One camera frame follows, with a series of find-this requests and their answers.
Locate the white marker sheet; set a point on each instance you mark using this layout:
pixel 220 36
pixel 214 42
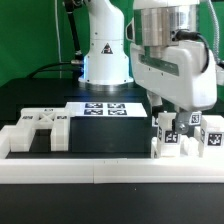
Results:
pixel 106 109

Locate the white chair seat part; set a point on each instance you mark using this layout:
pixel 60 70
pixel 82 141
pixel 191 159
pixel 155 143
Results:
pixel 188 147

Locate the white tagged cube near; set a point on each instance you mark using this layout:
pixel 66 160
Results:
pixel 154 121

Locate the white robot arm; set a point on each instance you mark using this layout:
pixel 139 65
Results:
pixel 160 50

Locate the white U-shaped fence frame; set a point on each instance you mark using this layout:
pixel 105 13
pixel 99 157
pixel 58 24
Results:
pixel 101 171

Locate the white tagged cube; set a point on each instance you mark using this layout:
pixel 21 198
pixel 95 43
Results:
pixel 195 118
pixel 154 121

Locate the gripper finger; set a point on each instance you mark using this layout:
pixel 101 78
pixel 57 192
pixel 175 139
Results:
pixel 180 124
pixel 156 103

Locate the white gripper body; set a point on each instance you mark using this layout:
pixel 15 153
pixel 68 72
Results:
pixel 185 75

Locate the white tagged cube far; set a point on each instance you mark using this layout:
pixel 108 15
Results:
pixel 195 118

